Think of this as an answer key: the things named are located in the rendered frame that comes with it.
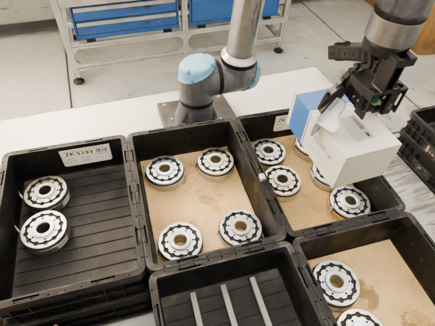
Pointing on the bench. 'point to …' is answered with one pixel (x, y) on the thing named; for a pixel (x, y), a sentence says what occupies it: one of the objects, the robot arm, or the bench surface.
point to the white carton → (342, 140)
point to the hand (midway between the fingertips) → (340, 125)
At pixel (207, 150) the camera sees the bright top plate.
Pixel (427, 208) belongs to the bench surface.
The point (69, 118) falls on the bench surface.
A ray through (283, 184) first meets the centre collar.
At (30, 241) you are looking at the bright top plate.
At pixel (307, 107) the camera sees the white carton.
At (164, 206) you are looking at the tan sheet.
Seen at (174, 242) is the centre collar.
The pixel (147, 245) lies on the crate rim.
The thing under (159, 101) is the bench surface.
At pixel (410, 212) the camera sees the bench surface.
